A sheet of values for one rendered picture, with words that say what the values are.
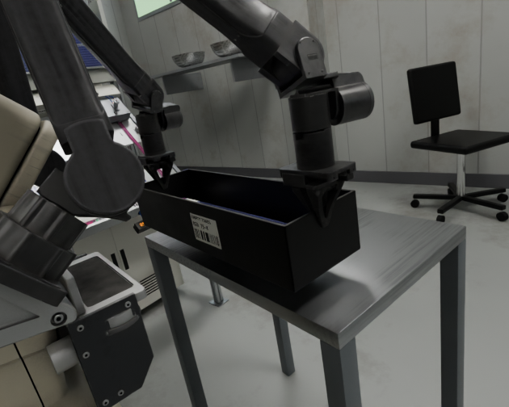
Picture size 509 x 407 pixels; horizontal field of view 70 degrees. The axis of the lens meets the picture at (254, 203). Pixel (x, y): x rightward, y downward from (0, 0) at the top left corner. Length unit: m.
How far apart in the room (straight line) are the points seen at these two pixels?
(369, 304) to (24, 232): 0.49
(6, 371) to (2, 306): 0.24
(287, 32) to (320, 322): 0.43
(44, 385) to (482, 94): 3.43
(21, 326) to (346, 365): 0.44
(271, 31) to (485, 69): 3.12
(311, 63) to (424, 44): 3.16
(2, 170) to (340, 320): 0.51
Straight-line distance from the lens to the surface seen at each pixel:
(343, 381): 0.64
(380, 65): 3.80
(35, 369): 0.68
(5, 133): 0.55
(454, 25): 3.62
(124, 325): 0.61
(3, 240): 0.42
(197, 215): 0.73
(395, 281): 0.70
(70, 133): 0.41
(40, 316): 0.45
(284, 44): 0.53
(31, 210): 0.42
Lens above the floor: 1.16
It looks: 18 degrees down
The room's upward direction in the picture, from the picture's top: 10 degrees counter-clockwise
